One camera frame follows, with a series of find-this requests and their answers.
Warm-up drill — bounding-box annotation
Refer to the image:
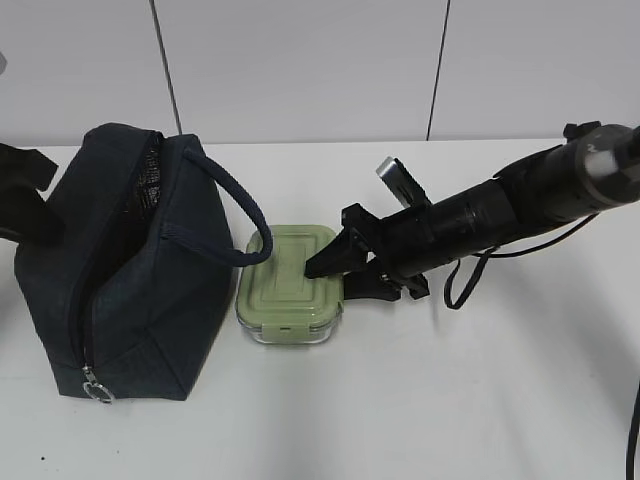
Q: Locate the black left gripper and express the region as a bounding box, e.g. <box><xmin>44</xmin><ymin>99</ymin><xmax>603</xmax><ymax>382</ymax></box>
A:
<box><xmin>1</xmin><ymin>144</ymin><xmax>59</xmax><ymax>245</ymax></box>

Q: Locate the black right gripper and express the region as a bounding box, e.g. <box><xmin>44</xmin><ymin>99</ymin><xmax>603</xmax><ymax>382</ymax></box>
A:
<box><xmin>304</xmin><ymin>203</ymin><xmax>434</xmax><ymax>302</ymax></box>

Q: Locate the green lidded glass food container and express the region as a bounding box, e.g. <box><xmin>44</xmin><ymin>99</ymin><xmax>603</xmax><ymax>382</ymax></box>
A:
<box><xmin>235</xmin><ymin>224</ymin><xmax>344</xmax><ymax>345</ymax></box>

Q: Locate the dark navy fabric lunch bag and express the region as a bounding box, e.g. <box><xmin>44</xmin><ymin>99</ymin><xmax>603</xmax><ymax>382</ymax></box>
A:
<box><xmin>14</xmin><ymin>123</ymin><xmax>273</xmax><ymax>403</ymax></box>

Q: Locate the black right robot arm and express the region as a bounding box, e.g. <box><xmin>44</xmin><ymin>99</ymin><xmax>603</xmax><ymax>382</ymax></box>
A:
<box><xmin>304</xmin><ymin>121</ymin><xmax>639</xmax><ymax>310</ymax></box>

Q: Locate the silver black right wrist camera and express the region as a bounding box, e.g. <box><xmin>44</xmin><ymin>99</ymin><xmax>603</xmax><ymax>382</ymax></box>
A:
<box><xmin>376</xmin><ymin>156</ymin><xmax>432</xmax><ymax>208</ymax></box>

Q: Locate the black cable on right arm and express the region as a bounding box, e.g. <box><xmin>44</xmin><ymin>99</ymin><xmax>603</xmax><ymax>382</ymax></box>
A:
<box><xmin>443</xmin><ymin>212</ymin><xmax>601</xmax><ymax>312</ymax></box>

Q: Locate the silver zipper pull ring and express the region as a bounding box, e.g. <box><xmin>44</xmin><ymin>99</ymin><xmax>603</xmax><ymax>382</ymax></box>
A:
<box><xmin>81</xmin><ymin>366</ymin><xmax>116</xmax><ymax>405</ymax></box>

